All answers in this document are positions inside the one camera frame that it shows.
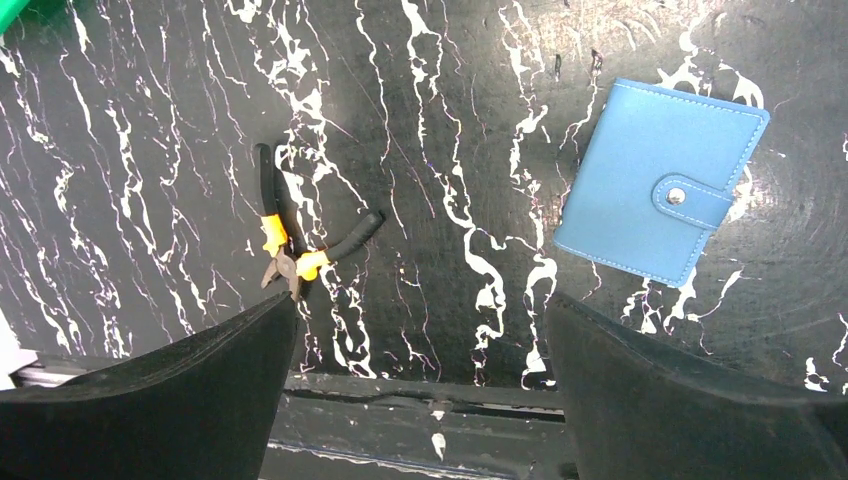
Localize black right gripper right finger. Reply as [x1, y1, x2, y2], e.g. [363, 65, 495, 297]
[544, 293, 847, 479]

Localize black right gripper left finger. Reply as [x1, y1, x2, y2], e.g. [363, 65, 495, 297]
[1, 293, 298, 479]

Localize blue leather card holder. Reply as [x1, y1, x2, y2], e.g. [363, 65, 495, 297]
[553, 78, 770, 288]

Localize green plastic bin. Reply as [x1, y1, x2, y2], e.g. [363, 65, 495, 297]
[0, 0, 29, 34]

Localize yellow black handled pliers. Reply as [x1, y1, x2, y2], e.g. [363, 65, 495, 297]
[253, 143, 385, 302]

